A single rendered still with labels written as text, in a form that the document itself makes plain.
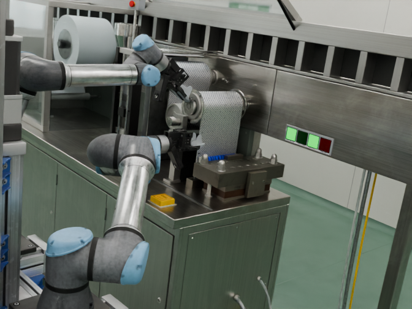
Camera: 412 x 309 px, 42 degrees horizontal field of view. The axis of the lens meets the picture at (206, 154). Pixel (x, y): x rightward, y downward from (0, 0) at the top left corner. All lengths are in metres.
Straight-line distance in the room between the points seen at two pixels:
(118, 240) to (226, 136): 1.07
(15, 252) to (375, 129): 1.33
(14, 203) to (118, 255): 0.34
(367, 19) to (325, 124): 2.77
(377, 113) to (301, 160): 3.28
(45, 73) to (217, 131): 0.86
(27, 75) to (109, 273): 0.73
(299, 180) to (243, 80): 2.95
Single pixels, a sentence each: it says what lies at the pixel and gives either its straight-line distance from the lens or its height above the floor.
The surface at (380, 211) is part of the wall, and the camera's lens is 4.89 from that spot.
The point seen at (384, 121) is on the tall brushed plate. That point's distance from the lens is 2.07.
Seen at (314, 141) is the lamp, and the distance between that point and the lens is 2.25.
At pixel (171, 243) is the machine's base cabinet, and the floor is 0.79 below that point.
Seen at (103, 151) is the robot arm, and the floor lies 1.19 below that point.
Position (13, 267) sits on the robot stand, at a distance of 1.65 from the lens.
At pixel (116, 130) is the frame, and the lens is 2.58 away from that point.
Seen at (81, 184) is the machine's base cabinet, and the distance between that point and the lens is 2.61.
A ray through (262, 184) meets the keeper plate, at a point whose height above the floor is 0.96.
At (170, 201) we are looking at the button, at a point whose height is 0.92.
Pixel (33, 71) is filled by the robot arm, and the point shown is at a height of 1.40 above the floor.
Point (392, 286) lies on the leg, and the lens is 2.37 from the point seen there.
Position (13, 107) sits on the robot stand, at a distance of 1.51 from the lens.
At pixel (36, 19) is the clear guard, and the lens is 3.11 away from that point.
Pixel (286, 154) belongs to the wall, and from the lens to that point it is 5.44.
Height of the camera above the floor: 1.66
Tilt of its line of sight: 15 degrees down
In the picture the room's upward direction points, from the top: 7 degrees clockwise
